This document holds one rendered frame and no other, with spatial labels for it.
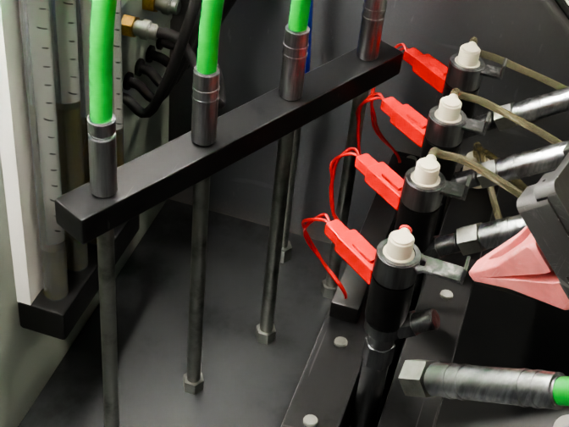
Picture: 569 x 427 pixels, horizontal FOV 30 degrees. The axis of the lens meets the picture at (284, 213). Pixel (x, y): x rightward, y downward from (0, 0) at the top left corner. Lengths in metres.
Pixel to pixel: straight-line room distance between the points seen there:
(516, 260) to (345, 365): 0.21
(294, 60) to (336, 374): 0.23
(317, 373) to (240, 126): 0.19
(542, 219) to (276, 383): 0.43
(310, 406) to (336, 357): 0.05
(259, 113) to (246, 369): 0.27
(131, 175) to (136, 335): 0.29
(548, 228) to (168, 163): 0.28
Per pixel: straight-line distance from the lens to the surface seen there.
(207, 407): 0.93
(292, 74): 0.79
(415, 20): 0.93
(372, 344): 0.71
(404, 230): 0.66
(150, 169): 0.73
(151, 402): 0.94
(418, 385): 0.57
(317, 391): 0.76
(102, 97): 0.66
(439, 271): 0.66
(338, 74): 0.85
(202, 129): 0.75
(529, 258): 0.60
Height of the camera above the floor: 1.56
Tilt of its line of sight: 40 degrees down
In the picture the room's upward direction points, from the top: 6 degrees clockwise
